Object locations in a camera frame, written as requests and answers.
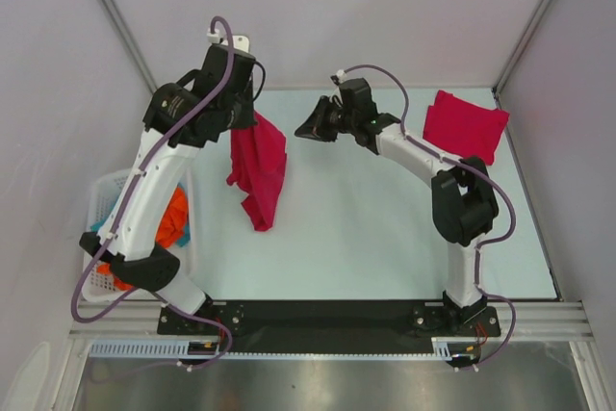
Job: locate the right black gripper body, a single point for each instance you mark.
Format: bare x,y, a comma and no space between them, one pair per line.
348,121

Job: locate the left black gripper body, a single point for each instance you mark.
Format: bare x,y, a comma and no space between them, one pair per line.
240,114

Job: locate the magenta t shirt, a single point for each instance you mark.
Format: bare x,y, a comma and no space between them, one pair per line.
258,168
463,128

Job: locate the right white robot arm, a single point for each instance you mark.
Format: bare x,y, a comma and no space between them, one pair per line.
463,202

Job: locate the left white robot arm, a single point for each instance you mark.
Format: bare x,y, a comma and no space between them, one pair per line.
180,119

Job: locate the folded magenta t shirt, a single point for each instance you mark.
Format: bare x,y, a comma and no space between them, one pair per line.
463,128

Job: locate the orange t shirt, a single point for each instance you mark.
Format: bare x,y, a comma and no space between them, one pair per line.
177,211

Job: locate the teal t shirt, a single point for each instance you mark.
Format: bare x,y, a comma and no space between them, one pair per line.
170,235

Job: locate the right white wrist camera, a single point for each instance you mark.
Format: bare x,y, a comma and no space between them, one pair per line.
339,77

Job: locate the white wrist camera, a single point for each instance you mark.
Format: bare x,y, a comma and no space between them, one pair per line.
231,40
339,77

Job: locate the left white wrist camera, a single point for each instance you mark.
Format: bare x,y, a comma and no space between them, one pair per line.
231,40

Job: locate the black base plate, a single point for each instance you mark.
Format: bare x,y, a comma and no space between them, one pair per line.
375,339

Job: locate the grey slotted cable duct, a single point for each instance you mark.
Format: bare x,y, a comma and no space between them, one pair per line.
200,351

